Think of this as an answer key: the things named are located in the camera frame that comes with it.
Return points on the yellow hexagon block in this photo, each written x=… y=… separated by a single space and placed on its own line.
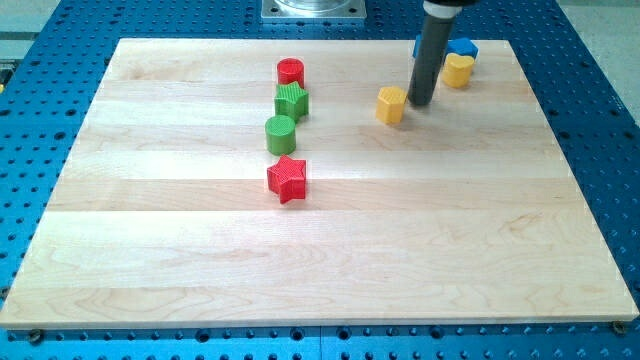
x=390 y=104

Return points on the red star block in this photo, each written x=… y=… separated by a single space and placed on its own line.
x=287 y=179

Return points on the green star block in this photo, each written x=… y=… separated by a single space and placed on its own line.
x=291 y=100

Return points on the green cylinder block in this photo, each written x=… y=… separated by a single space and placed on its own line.
x=280 y=135

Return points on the light wooden board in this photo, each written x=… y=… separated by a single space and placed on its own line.
x=465 y=212

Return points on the red cylinder block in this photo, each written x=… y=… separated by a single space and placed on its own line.
x=290 y=70

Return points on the yellow heart block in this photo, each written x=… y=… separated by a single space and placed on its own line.
x=457 y=70

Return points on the blue block right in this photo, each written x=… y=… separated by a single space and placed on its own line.
x=462 y=47

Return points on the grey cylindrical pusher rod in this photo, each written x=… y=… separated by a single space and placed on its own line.
x=439 y=20

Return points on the left board clamp screw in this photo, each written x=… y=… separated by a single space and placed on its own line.
x=35 y=336

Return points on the board clamp screw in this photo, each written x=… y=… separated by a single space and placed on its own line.
x=619 y=328
x=35 y=336

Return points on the right board clamp screw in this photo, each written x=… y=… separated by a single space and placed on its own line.
x=619 y=328

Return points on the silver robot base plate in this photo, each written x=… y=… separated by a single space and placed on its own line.
x=289 y=10

